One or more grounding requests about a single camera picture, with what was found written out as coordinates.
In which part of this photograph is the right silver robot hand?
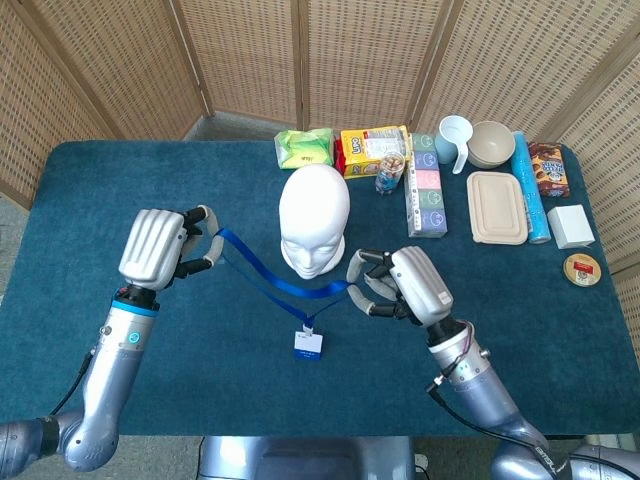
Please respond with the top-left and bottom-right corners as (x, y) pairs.
(346, 245), (455, 329)

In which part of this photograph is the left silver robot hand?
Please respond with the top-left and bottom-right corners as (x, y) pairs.
(118, 203), (226, 292)

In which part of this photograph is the white and blue ID badge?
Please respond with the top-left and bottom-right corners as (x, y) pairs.
(293, 330), (325, 362)

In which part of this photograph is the blue lanyard strap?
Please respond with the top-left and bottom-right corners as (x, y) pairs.
(215, 228), (354, 334)

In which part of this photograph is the multicolour tissue pack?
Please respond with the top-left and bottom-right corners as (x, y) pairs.
(403, 132), (449, 239)

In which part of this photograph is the beige lidded lunch box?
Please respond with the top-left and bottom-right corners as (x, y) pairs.
(466, 170), (530, 246)

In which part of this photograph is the clear candy jar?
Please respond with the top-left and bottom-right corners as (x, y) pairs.
(374, 151), (406, 197)

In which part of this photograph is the teal table cloth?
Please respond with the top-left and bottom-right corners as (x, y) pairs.
(0, 139), (640, 437)

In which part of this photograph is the white foam mannequin head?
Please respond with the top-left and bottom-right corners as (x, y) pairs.
(278, 164), (351, 280)

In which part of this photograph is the yellow biscuit pack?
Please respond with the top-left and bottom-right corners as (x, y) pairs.
(333, 124), (414, 180)

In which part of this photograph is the blue cylindrical tube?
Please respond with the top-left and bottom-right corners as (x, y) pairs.
(509, 130), (552, 245)

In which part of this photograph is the white measuring scoop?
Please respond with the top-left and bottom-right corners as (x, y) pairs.
(433, 115), (475, 175)

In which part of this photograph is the beige bowl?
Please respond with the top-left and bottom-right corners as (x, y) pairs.
(467, 120), (516, 170)

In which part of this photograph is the small white box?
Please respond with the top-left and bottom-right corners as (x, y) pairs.
(546, 203), (596, 250)

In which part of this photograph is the round gold tin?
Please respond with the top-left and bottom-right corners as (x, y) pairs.
(562, 252), (603, 288)

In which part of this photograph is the brown cookie pack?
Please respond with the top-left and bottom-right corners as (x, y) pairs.
(527, 141), (571, 199)

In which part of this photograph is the green snack bag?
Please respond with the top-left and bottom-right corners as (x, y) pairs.
(273, 127), (335, 170)

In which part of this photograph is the wicker folding screen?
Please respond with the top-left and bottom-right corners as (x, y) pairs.
(0, 0), (640, 301)

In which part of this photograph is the silver robot torso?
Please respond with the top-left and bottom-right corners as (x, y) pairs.
(197, 435), (419, 480)

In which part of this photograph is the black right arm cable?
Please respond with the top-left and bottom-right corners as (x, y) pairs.
(426, 382), (556, 480)

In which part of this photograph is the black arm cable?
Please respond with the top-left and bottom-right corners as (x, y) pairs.
(47, 349), (96, 419)
(426, 382), (556, 480)

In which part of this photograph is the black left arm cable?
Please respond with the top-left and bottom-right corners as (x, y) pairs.
(47, 349), (96, 419)

